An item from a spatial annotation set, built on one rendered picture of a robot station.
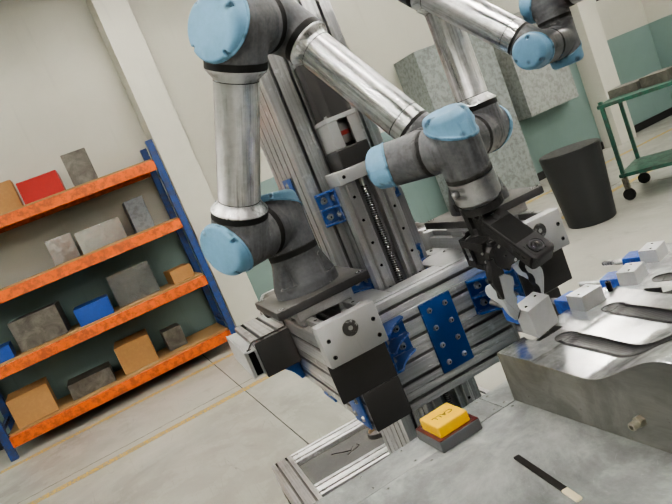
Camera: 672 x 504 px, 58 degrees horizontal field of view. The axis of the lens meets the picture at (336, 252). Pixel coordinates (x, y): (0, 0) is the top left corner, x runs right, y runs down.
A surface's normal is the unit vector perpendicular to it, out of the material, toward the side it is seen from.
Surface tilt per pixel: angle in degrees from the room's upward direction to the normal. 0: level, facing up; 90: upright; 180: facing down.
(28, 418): 90
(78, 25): 90
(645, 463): 0
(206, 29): 83
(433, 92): 90
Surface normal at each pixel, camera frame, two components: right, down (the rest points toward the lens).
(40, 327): 0.33, 0.03
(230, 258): -0.54, 0.46
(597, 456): -0.37, -0.92
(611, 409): -0.84, 0.40
